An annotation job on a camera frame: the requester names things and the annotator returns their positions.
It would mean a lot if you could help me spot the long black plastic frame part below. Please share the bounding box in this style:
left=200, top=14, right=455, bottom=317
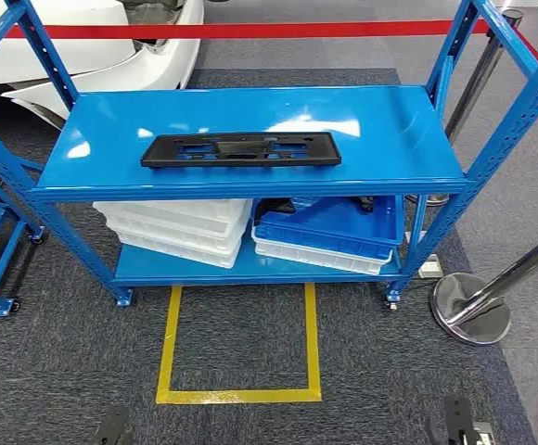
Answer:
left=140, top=132, right=342, bottom=170

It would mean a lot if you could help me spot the blue metal shelf rack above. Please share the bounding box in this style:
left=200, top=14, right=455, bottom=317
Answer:
left=0, top=0, right=538, bottom=312

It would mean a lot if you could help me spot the blue plastic tray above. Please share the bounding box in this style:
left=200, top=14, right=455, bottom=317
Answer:
left=252, top=196, right=406, bottom=262

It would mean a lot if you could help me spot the white car body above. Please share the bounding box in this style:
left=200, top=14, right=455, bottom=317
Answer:
left=0, top=0, right=206, bottom=130

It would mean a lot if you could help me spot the chrome stanchion post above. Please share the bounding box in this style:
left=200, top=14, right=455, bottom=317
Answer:
left=430, top=222, right=538, bottom=347
left=406, top=6, right=525, bottom=209

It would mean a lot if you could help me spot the black left wrist bracket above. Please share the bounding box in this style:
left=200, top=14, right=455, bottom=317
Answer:
left=93, top=406, right=133, bottom=445

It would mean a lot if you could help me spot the black right camera bracket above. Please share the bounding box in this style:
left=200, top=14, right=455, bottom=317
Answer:
left=425, top=394, right=483, bottom=445

